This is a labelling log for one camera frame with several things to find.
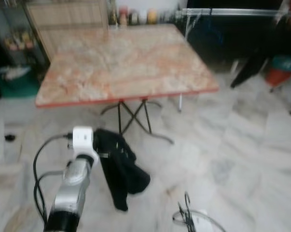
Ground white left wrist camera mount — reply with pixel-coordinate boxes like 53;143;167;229
72;127;98;167

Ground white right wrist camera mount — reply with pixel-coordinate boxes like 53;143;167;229
191;209;218;232

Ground green plastic basket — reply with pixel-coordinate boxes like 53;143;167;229
0;65;40;97

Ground black jacket with ribbed hem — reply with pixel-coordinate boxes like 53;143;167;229
95;128;152;212

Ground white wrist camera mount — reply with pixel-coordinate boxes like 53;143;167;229
72;127;98;167
191;209;218;232

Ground jar with red lid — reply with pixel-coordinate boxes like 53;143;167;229
118;6;129;27

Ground dark metal shelf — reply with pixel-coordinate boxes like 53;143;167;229
0;0;49;73

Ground silver metal clothes rack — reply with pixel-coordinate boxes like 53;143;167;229
177;7;291;116

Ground black shirt with green logo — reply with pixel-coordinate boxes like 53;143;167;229
231;46;269;88

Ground orange round toy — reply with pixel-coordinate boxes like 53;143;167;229
146;9;158;25

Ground red bucket with teal bag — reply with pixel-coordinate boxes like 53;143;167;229
265;56;291;87

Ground marble top folding table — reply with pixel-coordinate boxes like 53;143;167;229
35;23;220;145

